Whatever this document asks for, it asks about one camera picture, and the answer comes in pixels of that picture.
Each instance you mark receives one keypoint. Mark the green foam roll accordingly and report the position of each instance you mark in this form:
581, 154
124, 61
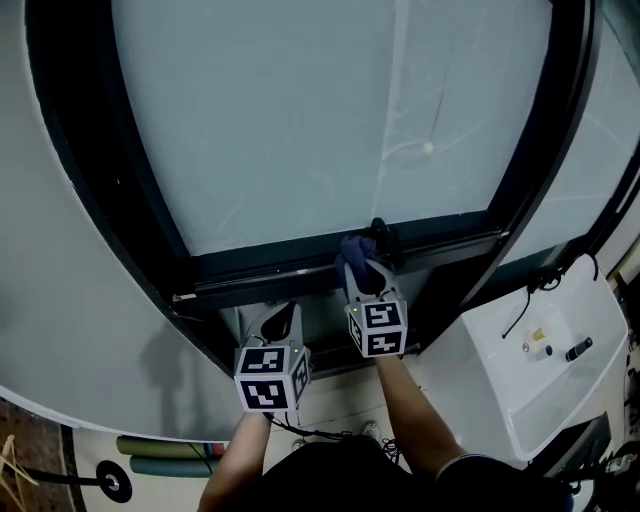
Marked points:
170, 467
160, 446

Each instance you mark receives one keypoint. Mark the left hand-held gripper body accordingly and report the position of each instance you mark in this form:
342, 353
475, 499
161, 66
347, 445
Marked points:
262, 380

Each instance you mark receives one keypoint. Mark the bundle of wooden sticks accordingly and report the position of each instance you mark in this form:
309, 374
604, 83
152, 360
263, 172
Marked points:
14, 467

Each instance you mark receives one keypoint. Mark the person's left shoe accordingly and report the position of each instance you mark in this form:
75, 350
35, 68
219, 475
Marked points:
299, 443

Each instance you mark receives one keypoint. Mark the person's left forearm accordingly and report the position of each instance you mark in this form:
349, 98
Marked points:
235, 465

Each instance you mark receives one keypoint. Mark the long black metal rail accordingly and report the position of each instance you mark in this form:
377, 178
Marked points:
280, 280

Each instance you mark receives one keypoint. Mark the black metal cart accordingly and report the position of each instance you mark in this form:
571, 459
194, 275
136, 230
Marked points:
590, 450

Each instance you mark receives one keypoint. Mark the narrow black framed window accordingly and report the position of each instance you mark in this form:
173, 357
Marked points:
590, 175

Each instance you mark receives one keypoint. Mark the person's right shoe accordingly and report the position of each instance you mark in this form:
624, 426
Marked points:
371, 430

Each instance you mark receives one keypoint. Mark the person's shoe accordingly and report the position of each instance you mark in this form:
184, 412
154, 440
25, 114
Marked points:
299, 443
371, 430

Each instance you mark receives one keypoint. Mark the small yellow piece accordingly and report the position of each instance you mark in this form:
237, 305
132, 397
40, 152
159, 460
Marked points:
538, 333

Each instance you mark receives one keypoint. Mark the dark blue cleaning cloth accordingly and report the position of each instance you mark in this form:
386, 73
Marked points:
355, 257

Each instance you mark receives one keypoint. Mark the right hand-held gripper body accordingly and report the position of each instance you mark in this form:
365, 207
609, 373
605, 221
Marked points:
382, 330

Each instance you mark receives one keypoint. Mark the black round stand base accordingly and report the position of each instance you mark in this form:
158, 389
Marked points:
114, 481

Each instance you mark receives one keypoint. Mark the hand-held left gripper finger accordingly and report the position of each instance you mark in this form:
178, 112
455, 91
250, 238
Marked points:
298, 325
260, 327

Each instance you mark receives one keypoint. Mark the black cylindrical bottle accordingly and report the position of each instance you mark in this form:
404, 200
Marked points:
579, 348

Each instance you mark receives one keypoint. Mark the person's dark shirt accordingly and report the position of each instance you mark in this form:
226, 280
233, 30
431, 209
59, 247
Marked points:
350, 480

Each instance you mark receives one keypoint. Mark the large black framed window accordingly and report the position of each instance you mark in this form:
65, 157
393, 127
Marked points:
300, 125

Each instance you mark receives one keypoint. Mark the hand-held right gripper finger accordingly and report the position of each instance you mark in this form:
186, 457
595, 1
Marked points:
389, 286
351, 287

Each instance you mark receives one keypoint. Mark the person's right forearm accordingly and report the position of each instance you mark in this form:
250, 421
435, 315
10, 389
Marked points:
415, 425

